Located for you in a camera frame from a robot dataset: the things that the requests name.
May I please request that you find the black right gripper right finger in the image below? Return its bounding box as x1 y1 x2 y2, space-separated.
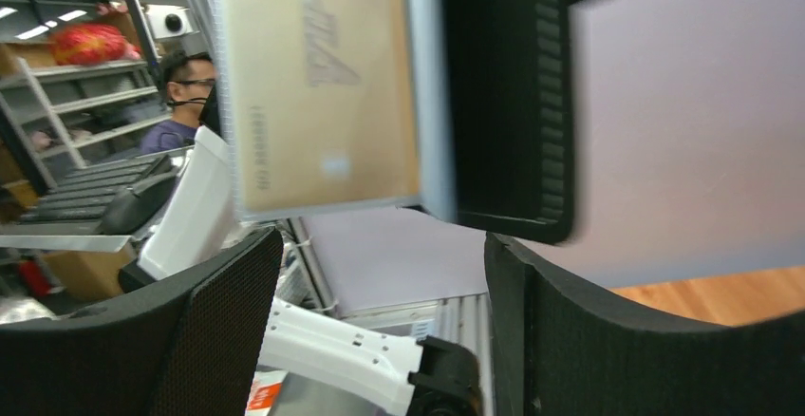
484 234 804 416

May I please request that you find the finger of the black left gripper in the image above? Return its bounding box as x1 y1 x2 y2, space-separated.
442 0 583 244

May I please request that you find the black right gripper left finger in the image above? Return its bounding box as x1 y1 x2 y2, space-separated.
1 229 283 415

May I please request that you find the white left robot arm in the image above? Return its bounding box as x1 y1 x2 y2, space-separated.
122 0 583 415

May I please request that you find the man with glasses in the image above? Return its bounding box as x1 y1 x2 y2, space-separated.
140 49 217 155

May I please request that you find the metal storage shelf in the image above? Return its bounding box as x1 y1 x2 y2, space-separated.
1 0 193 249

